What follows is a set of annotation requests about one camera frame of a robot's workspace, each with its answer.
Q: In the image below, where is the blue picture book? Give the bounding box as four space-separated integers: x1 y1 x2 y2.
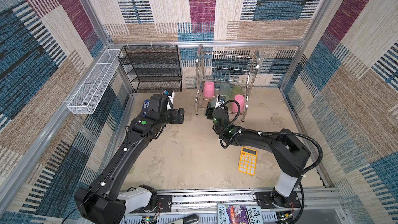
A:
141 100 150 116

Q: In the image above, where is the yellow calculator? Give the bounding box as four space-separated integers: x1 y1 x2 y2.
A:
238 147 258 176

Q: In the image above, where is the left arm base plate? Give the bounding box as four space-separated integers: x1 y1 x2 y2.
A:
130 195 173 214

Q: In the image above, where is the silver wire dish rack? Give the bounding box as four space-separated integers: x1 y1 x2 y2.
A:
194 45 263 121

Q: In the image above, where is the green translucent cup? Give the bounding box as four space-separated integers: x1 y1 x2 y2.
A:
230 85 244 99
221 95 230 103

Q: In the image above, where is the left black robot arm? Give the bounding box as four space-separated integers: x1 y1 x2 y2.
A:
74 90 184 224

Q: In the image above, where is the pink cup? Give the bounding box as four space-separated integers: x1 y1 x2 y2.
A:
230 94 245 113
203 82 215 99

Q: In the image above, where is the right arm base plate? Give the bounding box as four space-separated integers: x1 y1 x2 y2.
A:
252 191 302 209

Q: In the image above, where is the black mesh shelf rack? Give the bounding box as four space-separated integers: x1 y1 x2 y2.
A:
118 45 182 93

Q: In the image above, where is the white wire wall basket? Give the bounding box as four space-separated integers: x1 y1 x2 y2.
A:
67 49 121 115

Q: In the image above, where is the green translucent cup front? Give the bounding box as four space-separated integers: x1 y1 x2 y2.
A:
221 95 230 103

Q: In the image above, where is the teal textured cup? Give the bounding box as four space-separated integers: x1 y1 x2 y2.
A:
211 97 220 108

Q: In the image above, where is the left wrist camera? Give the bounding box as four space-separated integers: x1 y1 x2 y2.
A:
160 87 175 110

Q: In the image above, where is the purple treehouse book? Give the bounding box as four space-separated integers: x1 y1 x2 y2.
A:
217 203 264 224

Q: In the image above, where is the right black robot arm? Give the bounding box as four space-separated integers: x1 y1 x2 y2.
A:
205 100 323 208

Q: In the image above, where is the teal translucent cup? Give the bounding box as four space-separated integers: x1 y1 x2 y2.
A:
219 83 231 96

